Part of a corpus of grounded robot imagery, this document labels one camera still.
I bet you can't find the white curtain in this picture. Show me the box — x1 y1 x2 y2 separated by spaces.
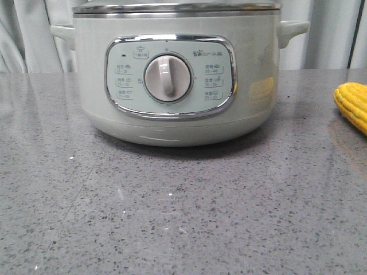
1 1 366 73

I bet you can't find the beige timer dial knob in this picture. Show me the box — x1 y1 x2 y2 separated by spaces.
145 55 191 102

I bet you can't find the black vertical cable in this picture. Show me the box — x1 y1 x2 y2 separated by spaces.
346 0 365 69

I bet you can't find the glass lid with steel rim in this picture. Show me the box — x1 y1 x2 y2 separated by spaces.
72 1 281 14

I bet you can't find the yellow corn cob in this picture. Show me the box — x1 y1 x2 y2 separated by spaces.
333 82 366 135

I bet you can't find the pale green electric cooking pot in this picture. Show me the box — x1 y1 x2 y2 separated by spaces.
50 10 309 147

